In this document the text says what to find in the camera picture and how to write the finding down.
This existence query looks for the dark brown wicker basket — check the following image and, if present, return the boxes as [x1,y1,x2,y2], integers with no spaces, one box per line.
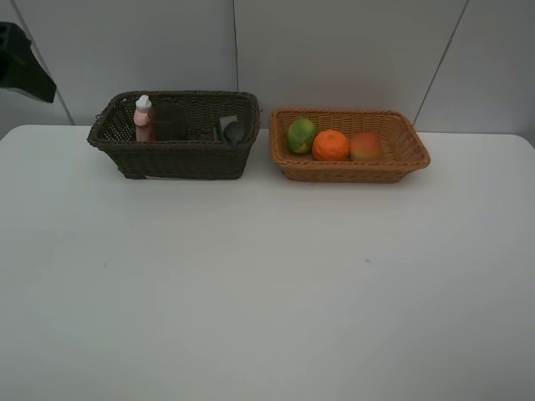
[88,90,260,180]

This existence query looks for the dark green pump bottle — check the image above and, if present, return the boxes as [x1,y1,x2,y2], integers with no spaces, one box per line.
[219,116,245,146]

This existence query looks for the pink bottle white cap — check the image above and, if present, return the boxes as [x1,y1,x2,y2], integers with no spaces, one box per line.
[134,94,155,142]

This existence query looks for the light brown wicker basket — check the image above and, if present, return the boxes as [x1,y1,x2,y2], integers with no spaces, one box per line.
[269,107,431,184]

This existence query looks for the green lime fruit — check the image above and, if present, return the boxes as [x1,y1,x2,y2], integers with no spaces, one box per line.
[287,118,318,154]

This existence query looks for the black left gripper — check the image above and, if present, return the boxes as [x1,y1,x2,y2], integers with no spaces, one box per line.
[1,22,57,104]

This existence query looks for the translucent purple plastic cup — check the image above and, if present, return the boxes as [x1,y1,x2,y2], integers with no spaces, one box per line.
[153,103,187,141]

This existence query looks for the red yellow peach fruit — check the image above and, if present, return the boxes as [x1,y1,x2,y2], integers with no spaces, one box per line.
[349,132,383,161]

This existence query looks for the orange mandarin fruit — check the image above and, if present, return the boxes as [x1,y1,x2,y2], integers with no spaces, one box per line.
[312,129,349,161]

